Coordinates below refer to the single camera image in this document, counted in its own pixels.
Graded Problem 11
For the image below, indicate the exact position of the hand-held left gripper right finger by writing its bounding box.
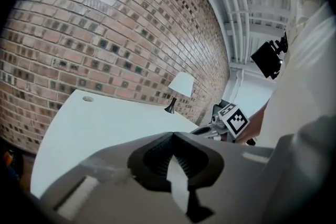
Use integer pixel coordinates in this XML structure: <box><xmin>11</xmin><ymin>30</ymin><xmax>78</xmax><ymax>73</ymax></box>
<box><xmin>173</xmin><ymin>131</ymin><xmax>225</xmax><ymax>223</ymax></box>

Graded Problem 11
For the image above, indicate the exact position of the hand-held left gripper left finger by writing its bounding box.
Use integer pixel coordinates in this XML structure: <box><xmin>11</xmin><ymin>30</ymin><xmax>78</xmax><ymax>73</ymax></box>
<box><xmin>128</xmin><ymin>132</ymin><xmax>175</xmax><ymax>192</ymax></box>

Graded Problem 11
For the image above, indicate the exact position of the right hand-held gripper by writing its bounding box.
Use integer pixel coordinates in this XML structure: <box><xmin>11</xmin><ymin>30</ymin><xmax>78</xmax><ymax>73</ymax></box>
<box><xmin>190</xmin><ymin>102</ymin><xmax>250</xmax><ymax>142</ymax></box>

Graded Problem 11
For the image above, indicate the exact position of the person's right forearm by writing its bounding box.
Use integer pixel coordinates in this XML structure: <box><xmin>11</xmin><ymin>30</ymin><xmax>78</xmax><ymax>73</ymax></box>
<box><xmin>236</xmin><ymin>106</ymin><xmax>266</xmax><ymax>145</ymax></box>

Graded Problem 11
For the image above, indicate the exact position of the white shade table lamp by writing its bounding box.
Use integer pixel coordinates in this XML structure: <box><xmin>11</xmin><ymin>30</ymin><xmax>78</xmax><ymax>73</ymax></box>
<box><xmin>164</xmin><ymin>71</ymin><xmax>195</xmax><ymax>114</ymax></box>

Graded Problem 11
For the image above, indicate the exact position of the white table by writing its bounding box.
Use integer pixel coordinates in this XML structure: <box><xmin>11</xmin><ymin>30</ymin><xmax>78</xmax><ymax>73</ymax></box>
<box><xmin>30</xmin><ymin>89</ymin><xmax>202</xmax><ymax>199</ymax></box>

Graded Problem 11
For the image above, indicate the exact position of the person's white shirt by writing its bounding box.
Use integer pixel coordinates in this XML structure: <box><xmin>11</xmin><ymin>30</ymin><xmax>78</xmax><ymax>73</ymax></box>
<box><xmin>259</xmin><ymin>0</ymin><xmax>336</xmax><ymax>149</ymax></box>

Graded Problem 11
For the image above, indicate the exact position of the black chest-mounted device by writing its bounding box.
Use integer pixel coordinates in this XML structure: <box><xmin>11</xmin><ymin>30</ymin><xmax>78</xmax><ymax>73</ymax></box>
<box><xmin>250</xmin><ymin>31</ymin><xmax>289</xmax><ymax>80</ymax></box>

